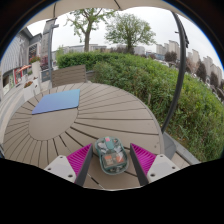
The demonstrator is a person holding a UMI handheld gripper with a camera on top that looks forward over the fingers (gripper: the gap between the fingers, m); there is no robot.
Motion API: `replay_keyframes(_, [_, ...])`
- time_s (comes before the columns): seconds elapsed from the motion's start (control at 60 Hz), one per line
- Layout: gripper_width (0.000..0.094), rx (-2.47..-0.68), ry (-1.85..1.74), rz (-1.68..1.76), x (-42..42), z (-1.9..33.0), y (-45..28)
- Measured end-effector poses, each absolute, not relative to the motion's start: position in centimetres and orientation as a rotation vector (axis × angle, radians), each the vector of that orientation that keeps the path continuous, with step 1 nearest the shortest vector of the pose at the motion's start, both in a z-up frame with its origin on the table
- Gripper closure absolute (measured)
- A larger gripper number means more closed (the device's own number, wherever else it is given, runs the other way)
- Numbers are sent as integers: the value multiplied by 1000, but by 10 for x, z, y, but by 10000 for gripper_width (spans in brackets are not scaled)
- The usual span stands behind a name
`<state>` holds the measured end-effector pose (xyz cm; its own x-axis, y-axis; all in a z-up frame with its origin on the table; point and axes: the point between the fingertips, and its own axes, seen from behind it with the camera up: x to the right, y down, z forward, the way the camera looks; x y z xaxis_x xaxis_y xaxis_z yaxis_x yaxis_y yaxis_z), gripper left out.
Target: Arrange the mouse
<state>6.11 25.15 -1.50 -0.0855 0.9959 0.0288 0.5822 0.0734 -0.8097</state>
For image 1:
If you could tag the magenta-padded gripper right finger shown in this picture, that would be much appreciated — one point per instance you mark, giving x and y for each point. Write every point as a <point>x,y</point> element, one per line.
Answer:
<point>161,165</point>

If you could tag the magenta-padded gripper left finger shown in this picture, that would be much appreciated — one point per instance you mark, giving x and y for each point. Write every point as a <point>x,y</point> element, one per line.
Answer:
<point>61,166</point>

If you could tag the teal transparent computer mouse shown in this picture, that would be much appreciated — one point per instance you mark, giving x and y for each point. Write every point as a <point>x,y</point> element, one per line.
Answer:
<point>111,156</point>

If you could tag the blue rectangular mouse pad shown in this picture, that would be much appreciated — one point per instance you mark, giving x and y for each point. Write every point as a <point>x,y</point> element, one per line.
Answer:
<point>58,101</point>

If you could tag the grey parasol base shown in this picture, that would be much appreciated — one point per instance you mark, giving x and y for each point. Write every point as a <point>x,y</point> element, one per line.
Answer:
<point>169,146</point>

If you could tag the low white flower planter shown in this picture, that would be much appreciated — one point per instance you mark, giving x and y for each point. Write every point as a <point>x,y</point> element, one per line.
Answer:
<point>28,91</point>

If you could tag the brown slatted wooden chair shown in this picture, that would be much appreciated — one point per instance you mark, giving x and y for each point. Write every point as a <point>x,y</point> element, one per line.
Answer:
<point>68,76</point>

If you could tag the dark curved parasol pole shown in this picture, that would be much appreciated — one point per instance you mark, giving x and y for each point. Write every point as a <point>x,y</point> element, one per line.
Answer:
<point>180,73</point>

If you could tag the tall white flower planter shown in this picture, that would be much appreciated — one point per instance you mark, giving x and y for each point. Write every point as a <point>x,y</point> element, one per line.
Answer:
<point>35,68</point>

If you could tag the group of apartment buildings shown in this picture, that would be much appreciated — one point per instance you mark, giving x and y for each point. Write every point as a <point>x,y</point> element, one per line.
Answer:
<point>206,66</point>

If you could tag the dark grey sign pillar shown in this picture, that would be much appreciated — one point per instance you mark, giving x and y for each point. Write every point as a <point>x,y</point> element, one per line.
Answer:
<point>49,43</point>

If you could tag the sparse-leaved tree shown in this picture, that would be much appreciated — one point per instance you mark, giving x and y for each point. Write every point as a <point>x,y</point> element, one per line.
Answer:
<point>87,36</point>

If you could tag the dense leafy tree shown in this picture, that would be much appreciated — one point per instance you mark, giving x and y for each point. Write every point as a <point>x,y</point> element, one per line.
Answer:
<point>130,30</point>

